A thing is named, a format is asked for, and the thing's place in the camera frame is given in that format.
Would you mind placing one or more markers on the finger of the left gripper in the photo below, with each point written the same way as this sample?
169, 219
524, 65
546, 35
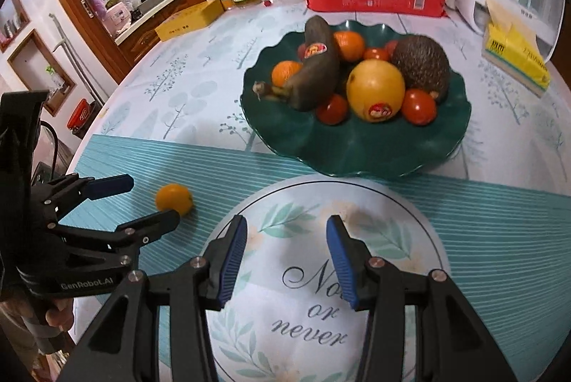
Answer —
52, 201
126, 239

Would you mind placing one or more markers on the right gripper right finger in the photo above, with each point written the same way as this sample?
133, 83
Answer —
451, 341

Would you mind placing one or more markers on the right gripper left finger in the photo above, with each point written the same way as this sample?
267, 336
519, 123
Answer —
121, 343

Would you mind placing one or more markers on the red cherry tomato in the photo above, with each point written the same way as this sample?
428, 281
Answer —
377, 53
419, 107

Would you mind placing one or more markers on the small orange mandarin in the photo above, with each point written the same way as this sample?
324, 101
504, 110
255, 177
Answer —
283, 71

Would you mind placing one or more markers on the large yellow orange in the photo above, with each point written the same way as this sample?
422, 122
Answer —
375, 90

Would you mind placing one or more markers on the overripe dark banana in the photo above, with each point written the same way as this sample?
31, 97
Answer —
317, 79

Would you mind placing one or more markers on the dark green avocado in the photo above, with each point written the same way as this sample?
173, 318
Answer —
424, 65

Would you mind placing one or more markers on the red lychee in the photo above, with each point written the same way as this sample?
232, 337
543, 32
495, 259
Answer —
390, 47

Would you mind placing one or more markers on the left human hand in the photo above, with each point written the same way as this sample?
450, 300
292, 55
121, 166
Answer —
61, 315

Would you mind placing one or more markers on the yellow kumquat on table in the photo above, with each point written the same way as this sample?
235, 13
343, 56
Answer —
174, 197

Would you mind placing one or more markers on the patterned tree tablecloth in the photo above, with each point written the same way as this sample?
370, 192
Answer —
500, 204

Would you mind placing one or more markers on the white floral placemat plate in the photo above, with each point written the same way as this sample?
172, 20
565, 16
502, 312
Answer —
287, 319

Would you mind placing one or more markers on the dark green scalloped plate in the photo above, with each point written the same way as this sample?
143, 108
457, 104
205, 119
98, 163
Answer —
353, 148

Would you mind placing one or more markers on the yellow flat box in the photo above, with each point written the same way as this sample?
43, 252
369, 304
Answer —
190, 19

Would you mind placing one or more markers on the red cherry tomato on table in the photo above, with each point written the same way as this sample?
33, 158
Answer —
377, 53

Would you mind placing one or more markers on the yellow tissue pack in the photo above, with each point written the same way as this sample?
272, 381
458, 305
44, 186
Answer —
510, 45

